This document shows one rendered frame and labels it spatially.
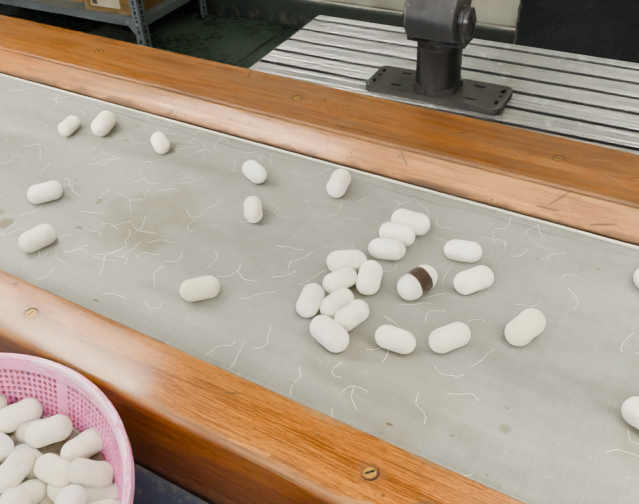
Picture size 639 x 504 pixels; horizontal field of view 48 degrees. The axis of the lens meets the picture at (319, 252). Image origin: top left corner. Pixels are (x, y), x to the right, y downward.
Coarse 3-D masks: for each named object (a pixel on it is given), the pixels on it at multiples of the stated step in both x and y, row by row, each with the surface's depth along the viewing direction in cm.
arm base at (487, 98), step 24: (432, 48) 96; (456, 48) 96; (384, 72) 106; (408, 72) 105; (432, 72) 97; (456, 72) 98; (408, 96) 101; (432, 96) 99; (456, 96) 99; (480, 96) 98; (504, 96) 98
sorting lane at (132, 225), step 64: (0, 128) 86; (128, 128) 84; (192, 128) 83; (0, 192) 75; (64, 192) 74; (128, 192) 74; (192, 192) 73; (256, 192) 72; (320, 192) 72; (384, 192) 71; (0, 256) 67; (64, 256) 66; (128, 256) 66; (192, 256) 65; (256, 256) 65; (320, 256) 64; (512, 256) 63; (576, 256) 62; (128, 320) 59; (192, 320) 59; (256, 320) 58; (384, 320) 57; (448, 320) 57; (576, 320) 56; (320, 384) 53; (384, 384) 52; (448, 384) 52; (512, 384) 52; (576, 384) 51; (448, 448) 48; (512, 448) 48; (576, 448) 47
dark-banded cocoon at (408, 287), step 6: (432, 270) 59; (402, 276) 59; (408, 276) 58; (432, 276) 59; (402, 282) 58; (408, 282) 58; (414, 282) 58; (402, 288) 58; (408, 288) 58; (414, 288) 58; (420, 288) 58; (402, 294) 58; (408, 294) 58; (414, 294) 58; (420, 294) 58
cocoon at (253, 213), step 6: (246, 198) 69; (252, 198) 69; (258, 198) 69; (246, 204) 68; (252, 204) 68; (258, 204) 68; (246, 210) 68; (252, 210) 67; (258, 210) 68; (246, 216) 68; (252, 216) 67; (258, 216) 68; (252, 222) 68
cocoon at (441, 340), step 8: (440, 328) 54; (448, 328) 54; (456, 328) 54; (464, 328) 54; (432, 336) 54; (440, 336) 53; (448, 336) 53; (456, 336) 54; (464, 336) 54; (432, 344) 54; (440, 344) 53; (448, 344) 53; (456, 344) 54; (464, 344) 54; (440, 352) 54
